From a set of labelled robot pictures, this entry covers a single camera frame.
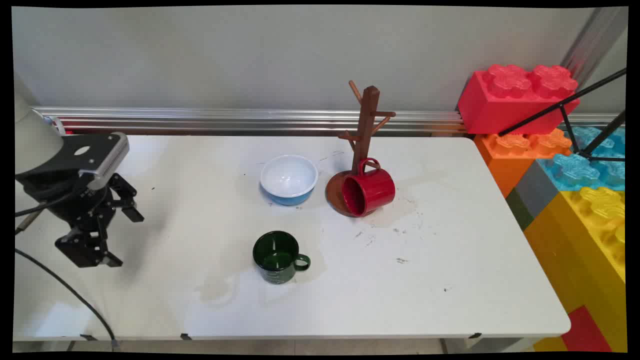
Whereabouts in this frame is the black camera cable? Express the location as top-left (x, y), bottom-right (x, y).
top-left (14, 190), bottom-right (81, 218)

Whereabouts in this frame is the red giant toy brick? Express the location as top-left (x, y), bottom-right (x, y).
top-left (457, 63), bottom-right (581, 136)

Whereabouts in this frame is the slanted aluminium post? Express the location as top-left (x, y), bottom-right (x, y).
top-left (560, 7), bottom-right (629, 87)

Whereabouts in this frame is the brown wooden mug tree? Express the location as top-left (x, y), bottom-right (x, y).
top-left (325, 80), bottom-right (397, 217)

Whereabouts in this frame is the blue bowl with white inside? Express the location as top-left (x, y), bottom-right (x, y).
top-left (259, 154), bottom-right (319, 207)

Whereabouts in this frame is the black tripod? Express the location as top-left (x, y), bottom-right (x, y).
top-left (497, 67), bottom-right (628, 164)

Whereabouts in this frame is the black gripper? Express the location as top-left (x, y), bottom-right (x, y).
top-left (17, 171), bottom-right (145, 269)

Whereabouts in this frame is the dark green enamel mug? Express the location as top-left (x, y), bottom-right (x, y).
top-left (252, 230), bottom-right (311, 286)

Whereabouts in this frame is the small red square toy brick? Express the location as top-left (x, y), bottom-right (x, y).
top-left (560, 305), bottom-right (614, 353)

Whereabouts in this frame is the grey giant toy brick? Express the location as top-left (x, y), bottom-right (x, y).
top-left (513, 160), bottom-right (562, 219)

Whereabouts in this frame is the dark green giant toy brick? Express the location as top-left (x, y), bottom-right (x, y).
top-left (505, 187), bottom-right (536, 231)

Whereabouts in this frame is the orange giant toy brick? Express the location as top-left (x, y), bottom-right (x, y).
top-left (473, 128), bottom-right (574, 199)

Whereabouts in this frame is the black cable with metal plugs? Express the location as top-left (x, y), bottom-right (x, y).
top-left (14, 207), bottom-right (120, 349)

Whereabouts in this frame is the yellow giant toy brick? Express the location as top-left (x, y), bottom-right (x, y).
top-left (522, 186), bottom-right (628, 353)

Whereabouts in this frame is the red mug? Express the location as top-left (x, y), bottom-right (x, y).
top-left (341, 157), bottom-right (396, 218)

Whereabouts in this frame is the light blue giant toy brick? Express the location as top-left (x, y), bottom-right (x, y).
top-left (537, 125), bottom-right (626, 192)

